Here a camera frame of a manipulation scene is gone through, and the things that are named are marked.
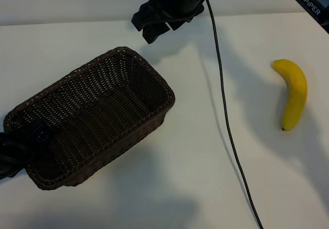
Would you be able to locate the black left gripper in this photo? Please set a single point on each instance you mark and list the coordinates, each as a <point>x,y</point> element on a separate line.
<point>13,154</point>

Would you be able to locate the dark brown wicker basket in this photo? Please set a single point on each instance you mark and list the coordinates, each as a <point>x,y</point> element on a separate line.
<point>102,111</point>

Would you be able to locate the yellow banana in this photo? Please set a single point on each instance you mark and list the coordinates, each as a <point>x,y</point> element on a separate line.
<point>295,98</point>

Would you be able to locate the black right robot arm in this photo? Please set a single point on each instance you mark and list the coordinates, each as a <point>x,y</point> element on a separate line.
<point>308,0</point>

